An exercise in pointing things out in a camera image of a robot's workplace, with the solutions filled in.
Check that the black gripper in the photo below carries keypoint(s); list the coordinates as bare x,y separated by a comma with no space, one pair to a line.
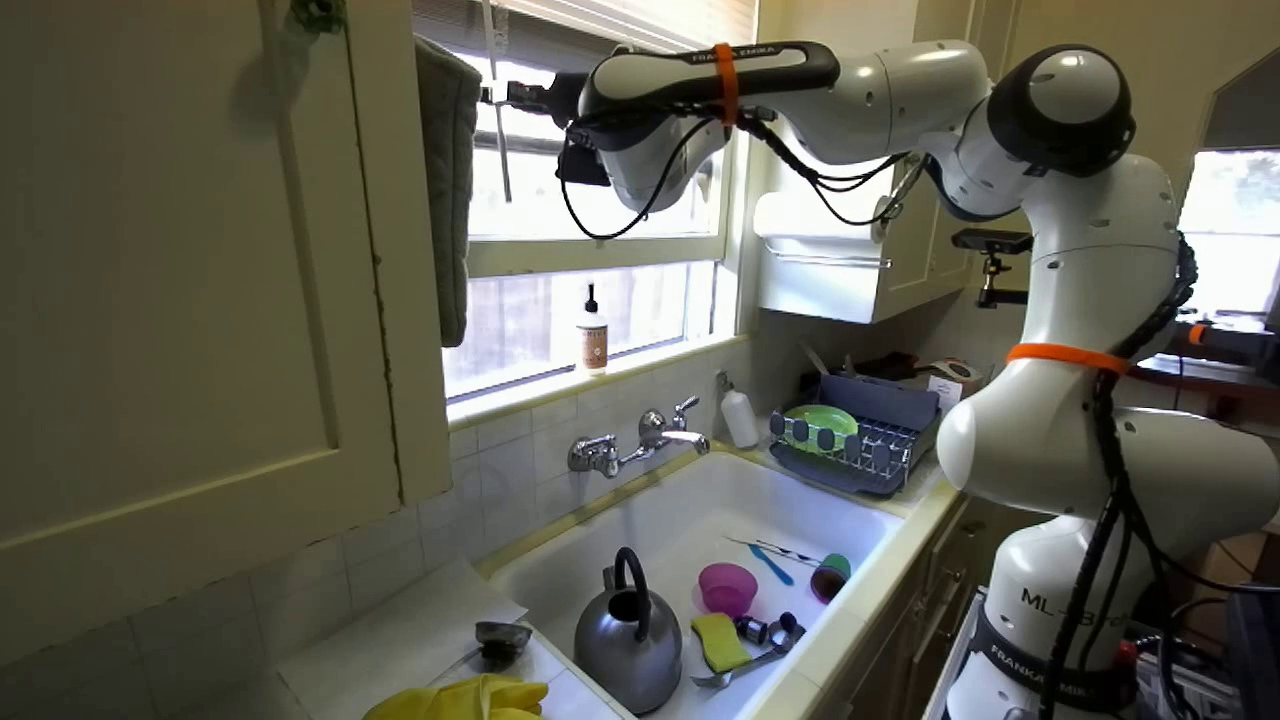
571,102

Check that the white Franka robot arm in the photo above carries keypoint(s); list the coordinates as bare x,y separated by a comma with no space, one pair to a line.
1083,443

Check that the white framed sash window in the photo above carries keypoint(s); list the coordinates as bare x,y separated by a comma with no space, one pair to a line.
624,314

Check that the brown label soap bottle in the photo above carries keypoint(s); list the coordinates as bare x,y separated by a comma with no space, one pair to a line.
594,341

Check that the white pump soap dispenser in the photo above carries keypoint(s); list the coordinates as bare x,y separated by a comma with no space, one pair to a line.
736,420

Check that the white sink basin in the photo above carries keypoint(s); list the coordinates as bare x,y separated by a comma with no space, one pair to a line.
692,513

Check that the grey dish rack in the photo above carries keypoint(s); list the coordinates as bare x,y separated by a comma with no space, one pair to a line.
867,453

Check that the white carton box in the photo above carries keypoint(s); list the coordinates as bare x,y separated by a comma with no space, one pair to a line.
948,384

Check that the blue plastic utensil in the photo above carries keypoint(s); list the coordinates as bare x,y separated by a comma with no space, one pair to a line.
770,563

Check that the black white striped straw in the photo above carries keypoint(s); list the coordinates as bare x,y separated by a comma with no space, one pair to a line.
799,549

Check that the pink plastic cup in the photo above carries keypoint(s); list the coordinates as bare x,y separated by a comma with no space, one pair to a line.
728,588

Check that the grey metal kettle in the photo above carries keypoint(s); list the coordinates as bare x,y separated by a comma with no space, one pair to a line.
624,647

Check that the green cup purple inside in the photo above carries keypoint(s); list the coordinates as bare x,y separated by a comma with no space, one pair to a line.
835,577

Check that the yellow sponge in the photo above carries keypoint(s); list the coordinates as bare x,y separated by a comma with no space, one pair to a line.
720,641

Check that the yellow cloth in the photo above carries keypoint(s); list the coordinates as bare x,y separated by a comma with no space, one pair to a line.
466,702

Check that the metal ladle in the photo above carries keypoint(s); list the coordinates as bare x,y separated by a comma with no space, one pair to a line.
742,670

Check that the cream base cabinet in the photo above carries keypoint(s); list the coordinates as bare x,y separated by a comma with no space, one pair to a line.
906,626

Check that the bright side window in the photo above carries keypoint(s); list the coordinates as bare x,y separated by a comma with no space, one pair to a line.
1234,234

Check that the chrome wall faucet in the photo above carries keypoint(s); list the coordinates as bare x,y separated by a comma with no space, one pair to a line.
653,432

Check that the white corner wall cabinet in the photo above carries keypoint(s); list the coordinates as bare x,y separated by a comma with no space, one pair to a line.
854,265

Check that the panelled wall cabinet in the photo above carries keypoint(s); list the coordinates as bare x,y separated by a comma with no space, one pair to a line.
173,265

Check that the black camera on stand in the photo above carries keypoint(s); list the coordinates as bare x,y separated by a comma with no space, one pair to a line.
993,241

